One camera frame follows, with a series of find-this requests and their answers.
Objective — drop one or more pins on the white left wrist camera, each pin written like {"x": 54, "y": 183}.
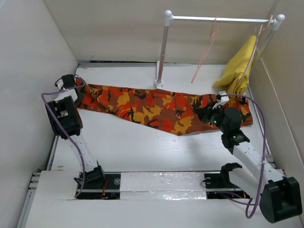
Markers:
{"x": 59, "y": 83}

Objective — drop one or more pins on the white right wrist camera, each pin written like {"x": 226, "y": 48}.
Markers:
{"x": 222, "y": 99}

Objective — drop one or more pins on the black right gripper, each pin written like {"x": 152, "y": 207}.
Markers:
{"x": 204, "y": 112}

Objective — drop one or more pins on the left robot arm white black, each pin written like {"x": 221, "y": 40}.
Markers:
{"x": 66, "y": 122}

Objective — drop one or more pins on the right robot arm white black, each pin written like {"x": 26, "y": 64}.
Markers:
{"x": 278, "y": 197}

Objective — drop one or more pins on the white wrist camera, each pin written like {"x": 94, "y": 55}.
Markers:
{"x": 59, "y": 83}
{"x": 222, "y": 99}

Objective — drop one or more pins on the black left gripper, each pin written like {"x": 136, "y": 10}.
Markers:
{"x": 80, "y": 99}

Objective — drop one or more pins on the yellow garment on hanger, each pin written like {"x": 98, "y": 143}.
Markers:
{"x": 235, "y": 68}

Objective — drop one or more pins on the white clothes rack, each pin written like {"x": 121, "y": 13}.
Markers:
{"x": 254, "y": 59}

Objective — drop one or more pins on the beige hanger holding garment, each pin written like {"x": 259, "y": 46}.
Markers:
{"x": 249, "y": 59}

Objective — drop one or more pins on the orange camouflage trousers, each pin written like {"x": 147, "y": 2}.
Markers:
{"x": 163, "y": 110}

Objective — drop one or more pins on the pink wire hanger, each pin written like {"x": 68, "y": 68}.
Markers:
{"x": 212, "y": 37}

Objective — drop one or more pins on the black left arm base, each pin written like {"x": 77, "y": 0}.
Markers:
{"x": 109, "y": 189}

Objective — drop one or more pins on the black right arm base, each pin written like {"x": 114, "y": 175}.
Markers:
{"x": 218, "y": 186}

